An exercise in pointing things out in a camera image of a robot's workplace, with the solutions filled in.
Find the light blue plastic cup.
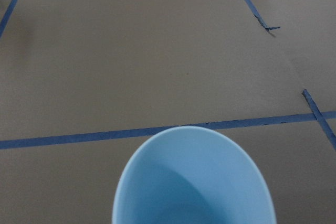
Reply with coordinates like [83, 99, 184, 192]
[112, 126, 277, 223]

